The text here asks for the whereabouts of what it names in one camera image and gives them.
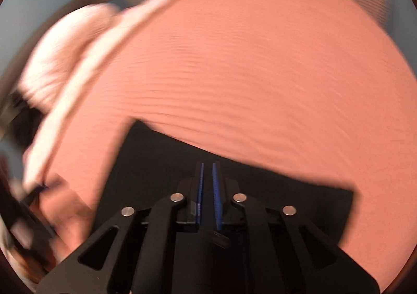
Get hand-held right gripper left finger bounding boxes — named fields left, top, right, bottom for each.
left=36, top=162, right=206, bottom=294

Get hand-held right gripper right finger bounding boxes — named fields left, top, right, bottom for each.
left=212, top=162, right=382, bottom=294

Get black pants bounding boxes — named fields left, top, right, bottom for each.
left=92, top=119, right=363, bottom=250

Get black cloth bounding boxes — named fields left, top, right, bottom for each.
left=8, top=90, right=48, bottom=153

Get salmon quilted bedspread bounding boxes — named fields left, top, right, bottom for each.
left=41, top=0, right=417, bottom=293

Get light pink blanket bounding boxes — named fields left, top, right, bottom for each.
left=22, top=0, right=189, bottom=188

